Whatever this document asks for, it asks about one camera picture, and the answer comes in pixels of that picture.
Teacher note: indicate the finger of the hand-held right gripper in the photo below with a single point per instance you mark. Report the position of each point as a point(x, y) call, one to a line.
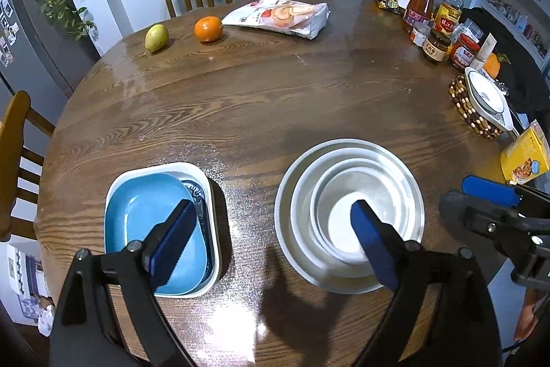
point(490, 188)
point(481, 216)

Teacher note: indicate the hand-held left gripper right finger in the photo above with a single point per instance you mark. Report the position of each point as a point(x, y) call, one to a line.
point(374, 246)

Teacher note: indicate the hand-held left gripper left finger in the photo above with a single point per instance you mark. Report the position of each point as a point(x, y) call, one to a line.
point(176, 238)

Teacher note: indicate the plain blue dish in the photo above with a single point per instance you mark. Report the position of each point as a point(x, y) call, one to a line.
point(137, 212)

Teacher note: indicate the medium white bowl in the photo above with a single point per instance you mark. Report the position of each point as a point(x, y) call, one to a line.
point(302, 212)

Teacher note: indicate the large pale grey bowl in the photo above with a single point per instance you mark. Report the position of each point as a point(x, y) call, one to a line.
point(283, 221)

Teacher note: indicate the stacked small white bowls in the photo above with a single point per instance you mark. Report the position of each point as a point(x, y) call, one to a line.
point(485, 96)

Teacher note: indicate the yellow cardboard box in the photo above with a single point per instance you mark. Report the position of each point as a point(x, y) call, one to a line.
point(526, 156)

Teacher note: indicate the wooden beaded trivet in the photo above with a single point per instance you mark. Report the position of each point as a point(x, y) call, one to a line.
point(462, 104)

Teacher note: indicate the black cloth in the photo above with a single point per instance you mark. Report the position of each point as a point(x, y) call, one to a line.
point(524, 83)

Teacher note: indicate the orange fruit with leaves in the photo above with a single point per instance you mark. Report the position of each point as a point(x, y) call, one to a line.
point(493, 67)

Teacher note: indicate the red lid chili jar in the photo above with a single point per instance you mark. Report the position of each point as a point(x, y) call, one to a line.
point(464, 53)

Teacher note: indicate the beige tube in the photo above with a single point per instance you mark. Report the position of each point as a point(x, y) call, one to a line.
point(485, 49)

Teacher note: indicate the dark lid brown sauce jar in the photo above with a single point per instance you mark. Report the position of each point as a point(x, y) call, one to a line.
point(436, 49)

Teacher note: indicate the printed storage box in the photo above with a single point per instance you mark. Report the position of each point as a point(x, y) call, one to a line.
point(25, 285)

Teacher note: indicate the clear glass jar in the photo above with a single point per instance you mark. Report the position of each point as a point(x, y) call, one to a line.
point(472, 29)

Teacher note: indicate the small white jar red label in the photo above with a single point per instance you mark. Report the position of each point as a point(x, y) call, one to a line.
point(419, 37)

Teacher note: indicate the row of small cabinet bottles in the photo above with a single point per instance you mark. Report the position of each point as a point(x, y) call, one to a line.
point(509, 12)

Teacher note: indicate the yellow capped vinegar bottle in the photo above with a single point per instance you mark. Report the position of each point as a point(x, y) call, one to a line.
point(449, 14)

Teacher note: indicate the red sauce bottle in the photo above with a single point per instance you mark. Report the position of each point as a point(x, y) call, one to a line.
point(421, 1)

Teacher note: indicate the green pear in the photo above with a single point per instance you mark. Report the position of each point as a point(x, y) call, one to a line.
point(155, 39)

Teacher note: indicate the orange tangerine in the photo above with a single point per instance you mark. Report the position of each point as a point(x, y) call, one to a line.
point(208, 29)

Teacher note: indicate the grey refrigerator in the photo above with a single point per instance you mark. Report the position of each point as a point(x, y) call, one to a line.
point(38, 49)

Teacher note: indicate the white snack bag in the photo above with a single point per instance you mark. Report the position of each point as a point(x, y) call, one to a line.
point(283, 16)

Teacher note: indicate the group of fridge photo magnets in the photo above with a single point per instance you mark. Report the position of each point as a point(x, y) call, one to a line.
point(8, 31)

